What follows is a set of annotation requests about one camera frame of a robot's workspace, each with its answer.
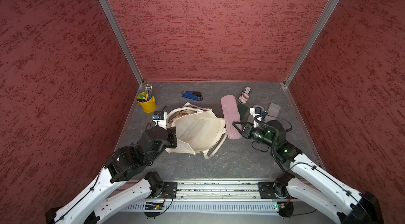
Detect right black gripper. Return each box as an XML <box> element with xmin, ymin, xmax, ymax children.
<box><xmin>232</xmin><ymin>122</ymin><xmax>276</xmax><ymax>149</ymax></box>

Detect floral canvas tote bag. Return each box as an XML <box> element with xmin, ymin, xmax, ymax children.
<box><xmin>166</xmin><ymin>103</ymin><xmax>227</xmax><ymax>160</ymax></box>

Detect pink pencil case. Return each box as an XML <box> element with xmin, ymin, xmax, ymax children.
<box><xmin>221</xmin><ymin>95</ymin><xmax>242</xmax><ymax>140</ymax></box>

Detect green pencil case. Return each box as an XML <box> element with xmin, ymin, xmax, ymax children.
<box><xmin>237</xmin><ymin>103</ymin><xmax>250</xmax><ymax>122</ymax></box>

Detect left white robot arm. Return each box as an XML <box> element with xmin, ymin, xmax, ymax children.
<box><xmin>45</xmin><ymin>126</ymin><xmax>177</xmax><ymax>224</ymax></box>

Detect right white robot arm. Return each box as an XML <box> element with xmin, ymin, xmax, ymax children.
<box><xmin>233</xmin><ymin>117</ymin><xmax>384</xmax><ymax>224</ymax></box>

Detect yellow pen cup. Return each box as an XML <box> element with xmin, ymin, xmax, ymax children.
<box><xmin>137</xmin><ymin>84</ymin><xmax>157</xmax><ymax>113</ymax></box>

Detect flag pattern can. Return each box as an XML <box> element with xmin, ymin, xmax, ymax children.
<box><xmin>238</xmin><ymin>86</ymin><xmax>252</xmax><ymax>104</ymax></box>

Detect blue black stapler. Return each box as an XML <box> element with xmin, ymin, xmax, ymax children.
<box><xmin>181</xmin><ymin>91</ymin><xmax>203</xmax><ymax>101</ymax></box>

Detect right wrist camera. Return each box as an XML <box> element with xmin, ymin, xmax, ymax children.
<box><xmin>249</xmin><ymin>106</ymin><xmax>263</xmax><ymax>128</ymax></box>

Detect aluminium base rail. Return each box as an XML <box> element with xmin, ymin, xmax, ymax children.
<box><xmin>104</xmin><ymin>178</ymin><xmax>352</xmax><ymax>224</ymax></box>

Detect right corner aluminium post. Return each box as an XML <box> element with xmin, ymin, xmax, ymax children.
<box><xmin>284</xmin><ymin>0</ymin><xmax>340</xmax><ymax>90</ymax></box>

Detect corner aluminium post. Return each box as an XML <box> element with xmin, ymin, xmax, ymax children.
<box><xmin>98</xmin><ymin>0</ymin><xmax>144</xmax><ymax>86</ymax></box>
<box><xmin>284</xmin><ymin>0</ymin><xmax>340</xmax><ymax>90</ymax></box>

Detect left corner aluminium post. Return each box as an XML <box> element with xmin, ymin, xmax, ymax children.
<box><xmin>98</xmin><ymin>0</ymin><xmax>144</xmax><ymax>86</ymax></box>

